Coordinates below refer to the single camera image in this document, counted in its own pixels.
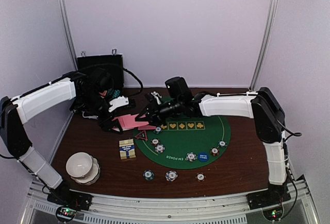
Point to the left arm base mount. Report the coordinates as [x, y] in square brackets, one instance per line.
[76, 200]

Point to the red backed card deck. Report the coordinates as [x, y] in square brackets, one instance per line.
[127, 122]

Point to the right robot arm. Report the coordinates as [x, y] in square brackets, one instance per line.
[261, 106]

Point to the blue gold card box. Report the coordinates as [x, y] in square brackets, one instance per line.
[127, 149]

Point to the blue white poker chip stack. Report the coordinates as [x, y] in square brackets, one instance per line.
[171, 175]

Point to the red card being dealt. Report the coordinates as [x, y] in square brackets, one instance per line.
[139, 123]

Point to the white scalloped plate stack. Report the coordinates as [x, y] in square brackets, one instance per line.
[93, 175]

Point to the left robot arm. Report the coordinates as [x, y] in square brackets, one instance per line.
[15, 112]

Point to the black poker case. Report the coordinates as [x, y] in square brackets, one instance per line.
[111, 63]

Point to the green poker chip stack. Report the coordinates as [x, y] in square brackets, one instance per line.
[148, 175]

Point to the orange chips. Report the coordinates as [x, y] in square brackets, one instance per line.
[155, 142]
[214, 151]

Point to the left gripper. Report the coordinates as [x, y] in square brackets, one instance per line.
[106, 125]

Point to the blue small blind button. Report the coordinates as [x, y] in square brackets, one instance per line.
[203, 157]

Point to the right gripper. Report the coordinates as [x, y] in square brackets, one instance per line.
[154, 114]

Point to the teal chips in case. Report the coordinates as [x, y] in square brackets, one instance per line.
[113, 93]

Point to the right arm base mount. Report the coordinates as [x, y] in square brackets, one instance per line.
[266, 198]

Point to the blue white chips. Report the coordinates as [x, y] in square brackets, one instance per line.
[160, 148]
[190, 156]

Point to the white ceramic bowl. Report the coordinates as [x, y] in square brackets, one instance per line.
[79, 164]

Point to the round green poker mat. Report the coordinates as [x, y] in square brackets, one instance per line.
[184, 134]

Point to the green chips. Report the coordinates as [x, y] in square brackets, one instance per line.
[157, 130]
[222, 144]

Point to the triangular all-in button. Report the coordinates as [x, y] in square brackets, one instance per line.
[142, 136]

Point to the orange black poker chip stack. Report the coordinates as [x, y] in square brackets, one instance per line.
[200, 177]

